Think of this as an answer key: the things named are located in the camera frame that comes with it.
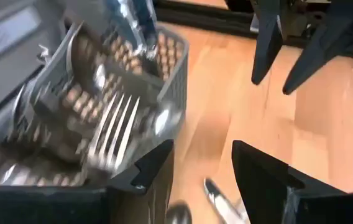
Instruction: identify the black table frame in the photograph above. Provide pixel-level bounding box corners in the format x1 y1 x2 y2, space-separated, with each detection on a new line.
153 0 353 62

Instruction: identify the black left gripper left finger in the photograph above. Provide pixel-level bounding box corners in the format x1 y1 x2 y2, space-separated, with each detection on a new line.
0 139 175 224

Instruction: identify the grey wire cutlery basket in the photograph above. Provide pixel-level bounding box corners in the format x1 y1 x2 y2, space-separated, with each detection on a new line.
0 18 190 189

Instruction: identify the steel knife with slender handle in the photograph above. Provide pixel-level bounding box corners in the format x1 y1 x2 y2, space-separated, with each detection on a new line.
203 177 250 224

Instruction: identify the steel spoon with plain handle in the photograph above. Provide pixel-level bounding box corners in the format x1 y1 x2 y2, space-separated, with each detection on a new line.
154 108 173 136

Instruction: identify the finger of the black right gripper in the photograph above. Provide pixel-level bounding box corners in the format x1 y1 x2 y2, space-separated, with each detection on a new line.
250 0 285 86
282 0 353 96

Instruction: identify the steel fork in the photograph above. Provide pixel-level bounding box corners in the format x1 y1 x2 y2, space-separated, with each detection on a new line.
86 94 142 172

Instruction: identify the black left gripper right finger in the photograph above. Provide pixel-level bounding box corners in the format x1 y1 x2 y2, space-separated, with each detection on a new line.
231 139 353 224

